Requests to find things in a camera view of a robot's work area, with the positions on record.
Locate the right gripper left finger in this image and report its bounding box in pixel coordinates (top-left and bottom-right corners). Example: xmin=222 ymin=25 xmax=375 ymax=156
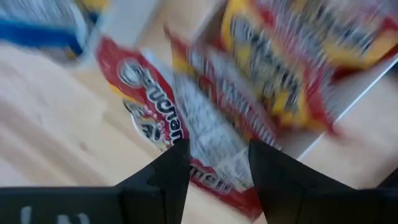
xmin=0 ymin=138 xmax=191 ymax=224

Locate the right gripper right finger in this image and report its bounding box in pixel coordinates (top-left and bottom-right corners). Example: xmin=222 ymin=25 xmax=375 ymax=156
xmin=248 ymin=139 xmax=398 ymax=224

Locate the red Maruchan ramen packet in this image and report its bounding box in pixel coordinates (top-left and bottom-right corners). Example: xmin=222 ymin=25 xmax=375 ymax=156
xmin=219 ymin=0 xmax=336 ymax=133
xmin=95 ymin=26 xmax=280 ymax=222
xmin=310 ymin=0 xmax=398 ymax=78

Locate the blue Maruchan ramen packet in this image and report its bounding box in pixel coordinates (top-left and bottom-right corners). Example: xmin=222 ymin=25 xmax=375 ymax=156
xmin=0 ymin=0 xmax=109 ymax=65

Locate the white plastic bin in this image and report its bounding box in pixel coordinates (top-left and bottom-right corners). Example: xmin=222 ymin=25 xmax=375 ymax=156
xmin=192 ymin=0 xmax=398 ymax=160
xmin=70 ymin=0 xmax=161 ymax=68

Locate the black aluminium table frame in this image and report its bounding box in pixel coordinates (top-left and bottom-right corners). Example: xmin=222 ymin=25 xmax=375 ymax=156
xmin=377 ymin=166 xmax=398 ymax=189

